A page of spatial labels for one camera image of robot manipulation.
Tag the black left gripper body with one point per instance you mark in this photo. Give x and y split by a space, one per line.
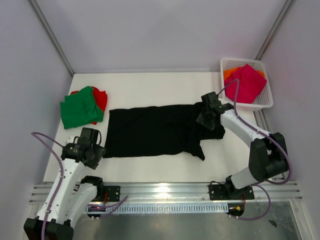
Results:
98 152

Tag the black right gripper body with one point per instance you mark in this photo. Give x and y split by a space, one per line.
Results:
204 119

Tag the black t shirt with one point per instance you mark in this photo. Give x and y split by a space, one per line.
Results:
157 130

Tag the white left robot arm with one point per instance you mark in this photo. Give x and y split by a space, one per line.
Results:
68 198

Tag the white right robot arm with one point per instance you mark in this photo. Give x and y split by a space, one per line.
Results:
268 155

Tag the orange t shirt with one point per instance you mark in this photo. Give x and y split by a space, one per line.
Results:
227 73

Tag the green t shirt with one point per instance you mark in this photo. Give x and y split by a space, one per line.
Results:
68 113

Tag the pink t shirt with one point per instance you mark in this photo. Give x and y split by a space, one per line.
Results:
251 83

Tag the white plastic basket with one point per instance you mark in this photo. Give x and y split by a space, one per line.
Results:
230 92

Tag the red t shirt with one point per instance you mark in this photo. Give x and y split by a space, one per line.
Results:
100 97

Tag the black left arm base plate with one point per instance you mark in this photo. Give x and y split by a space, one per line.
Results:
108 194

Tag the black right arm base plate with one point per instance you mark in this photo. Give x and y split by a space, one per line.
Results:
217 192

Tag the grey slotted cable duct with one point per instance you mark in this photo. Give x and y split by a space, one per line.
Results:
160 208

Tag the aluminium front rail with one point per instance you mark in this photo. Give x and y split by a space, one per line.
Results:
181 192

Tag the right rear frame post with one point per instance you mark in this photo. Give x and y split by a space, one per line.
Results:
276 26

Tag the frame post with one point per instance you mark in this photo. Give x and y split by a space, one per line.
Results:
50 34
276 26

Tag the left rear frame post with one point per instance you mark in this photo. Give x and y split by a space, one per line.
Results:
50 34

